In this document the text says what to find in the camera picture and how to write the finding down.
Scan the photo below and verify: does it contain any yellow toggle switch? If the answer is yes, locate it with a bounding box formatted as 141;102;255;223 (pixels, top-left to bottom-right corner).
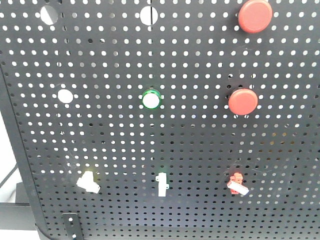
76;171;101;194

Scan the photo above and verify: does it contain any red toggle switch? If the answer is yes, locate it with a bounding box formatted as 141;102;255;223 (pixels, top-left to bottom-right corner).
227;172;249;196

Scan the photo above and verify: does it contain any black perforated pegboard panel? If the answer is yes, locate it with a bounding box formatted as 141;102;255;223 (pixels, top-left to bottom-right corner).
0;0;320;240

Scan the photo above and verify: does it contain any green illuminated push button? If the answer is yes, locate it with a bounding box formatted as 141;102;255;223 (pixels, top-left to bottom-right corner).
142;88;162;110

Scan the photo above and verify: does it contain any lower red mushroom button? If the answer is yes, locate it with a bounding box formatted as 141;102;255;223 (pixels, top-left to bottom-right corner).
228;88;258;116

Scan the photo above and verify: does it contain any red mushroom button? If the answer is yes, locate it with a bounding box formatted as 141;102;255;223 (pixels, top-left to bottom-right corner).
238;0;273;34
228;88;258;116

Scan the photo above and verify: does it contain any upper red mushroom button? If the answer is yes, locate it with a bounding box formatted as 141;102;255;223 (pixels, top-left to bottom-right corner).
238;0;273;34

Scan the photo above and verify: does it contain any black box on desk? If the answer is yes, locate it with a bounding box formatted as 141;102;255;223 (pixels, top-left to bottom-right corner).
0;182;36;231

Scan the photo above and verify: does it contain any white toggle switch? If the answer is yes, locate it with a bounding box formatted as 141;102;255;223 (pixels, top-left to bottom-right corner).
155;172;170;197

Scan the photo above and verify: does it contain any left black clamp bracket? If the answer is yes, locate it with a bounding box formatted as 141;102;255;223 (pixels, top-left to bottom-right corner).
62;212;84;240

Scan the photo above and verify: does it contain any black power cable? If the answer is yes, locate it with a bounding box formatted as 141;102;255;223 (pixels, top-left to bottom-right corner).
0;167;20;188

